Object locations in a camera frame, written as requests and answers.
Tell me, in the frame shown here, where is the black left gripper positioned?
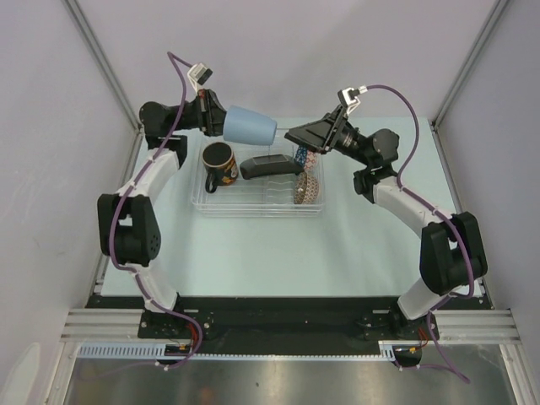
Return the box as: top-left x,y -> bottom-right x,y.
170,89 -> 247,138

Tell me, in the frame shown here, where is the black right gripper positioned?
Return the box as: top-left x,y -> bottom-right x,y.
284,105 -> 372,168

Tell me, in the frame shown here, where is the light blue cup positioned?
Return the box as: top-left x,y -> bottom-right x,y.
223,105 -> 278,146

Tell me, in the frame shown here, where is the black yellow square plate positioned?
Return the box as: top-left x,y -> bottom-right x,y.
240,154 -> 304,180

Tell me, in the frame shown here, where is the brown lattice pattern bowl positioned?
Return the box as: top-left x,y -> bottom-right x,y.
294,172 -> 320,205

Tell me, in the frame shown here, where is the black skull mug red inside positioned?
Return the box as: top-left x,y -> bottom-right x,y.
202,142 -> 239,193

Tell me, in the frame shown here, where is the blue triangle pattern bowl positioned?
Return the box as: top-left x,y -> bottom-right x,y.
294,146 -> 319,171

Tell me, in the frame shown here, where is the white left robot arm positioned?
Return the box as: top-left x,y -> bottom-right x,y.
97,89 -> 226,338

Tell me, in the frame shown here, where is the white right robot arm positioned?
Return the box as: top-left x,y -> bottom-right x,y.
285,106 -> 488,338

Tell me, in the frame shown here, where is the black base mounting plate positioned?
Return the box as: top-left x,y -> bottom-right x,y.
84,294 -> 494,343

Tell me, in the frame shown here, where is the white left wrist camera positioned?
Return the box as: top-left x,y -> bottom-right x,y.
187,62 -> 213,94

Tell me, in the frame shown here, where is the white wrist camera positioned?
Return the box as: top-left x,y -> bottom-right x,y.
337,86 -> 368,116
187,62 -> 213,94

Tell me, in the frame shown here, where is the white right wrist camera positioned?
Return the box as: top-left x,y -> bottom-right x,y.
337,86 -> 368,116

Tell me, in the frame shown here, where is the white wire dish rack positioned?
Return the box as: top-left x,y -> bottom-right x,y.
192,139 -> 325,217

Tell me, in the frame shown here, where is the aluminium frame rail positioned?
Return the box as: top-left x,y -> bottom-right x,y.
61,0 -> 140,132

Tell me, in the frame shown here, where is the white slotted cable duct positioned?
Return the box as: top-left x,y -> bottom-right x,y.
78,342 -> 196,359

